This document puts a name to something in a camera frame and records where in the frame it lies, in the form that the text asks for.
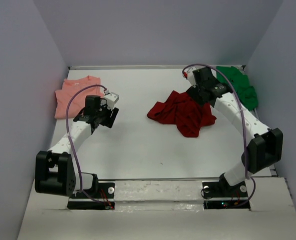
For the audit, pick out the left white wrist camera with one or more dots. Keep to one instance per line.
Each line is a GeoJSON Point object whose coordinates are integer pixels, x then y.
{"type": "Point", "coordinates": [111, 99]}

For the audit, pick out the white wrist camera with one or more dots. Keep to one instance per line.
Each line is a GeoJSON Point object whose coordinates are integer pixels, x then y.
{"type": "Point", "coordinates": [188, 75]}
{"type": "Point", "coordinates": [111, 99]}

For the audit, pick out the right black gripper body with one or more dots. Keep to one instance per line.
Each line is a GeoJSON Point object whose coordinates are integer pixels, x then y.
{"type": "Point", "coordinates": [196, 93]}

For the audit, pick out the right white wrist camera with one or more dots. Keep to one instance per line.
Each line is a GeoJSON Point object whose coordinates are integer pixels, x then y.
{"type": "Point", "coordinates": [188, 75]}

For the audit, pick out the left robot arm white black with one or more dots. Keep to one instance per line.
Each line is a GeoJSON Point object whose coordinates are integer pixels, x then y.
{"type": "Point", "coordinates": [55, 171]}

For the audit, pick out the dark red t shirt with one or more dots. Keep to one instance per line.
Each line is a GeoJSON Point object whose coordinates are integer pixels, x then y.
{"type": "Point", "coordinates": [180, 110]}

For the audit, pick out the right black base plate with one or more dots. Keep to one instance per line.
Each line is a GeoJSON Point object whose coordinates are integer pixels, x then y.
{"type": "Point", "coordinates": [216, 198]}

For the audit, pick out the crumpled green t shirt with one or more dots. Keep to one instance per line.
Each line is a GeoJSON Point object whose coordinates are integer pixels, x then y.
{"type": "Point", "coordinates": [245, 91]}

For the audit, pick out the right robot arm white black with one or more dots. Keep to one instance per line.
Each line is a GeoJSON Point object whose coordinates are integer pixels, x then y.
{"type": "Point", "coordinates": [262, 145]}

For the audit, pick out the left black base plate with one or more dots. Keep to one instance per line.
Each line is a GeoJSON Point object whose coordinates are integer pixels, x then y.
{"type": "Point", "coordinates": [102, 200]}

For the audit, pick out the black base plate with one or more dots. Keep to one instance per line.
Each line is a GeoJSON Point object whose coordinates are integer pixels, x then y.
{"type": "Point", "coordinates": [102, 200]}
{"type": "Point", "coordinates": [216, 198]}

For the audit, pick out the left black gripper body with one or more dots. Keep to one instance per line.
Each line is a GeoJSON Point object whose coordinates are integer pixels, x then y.
{"type": "Point", "coordinates": [111, 116]}

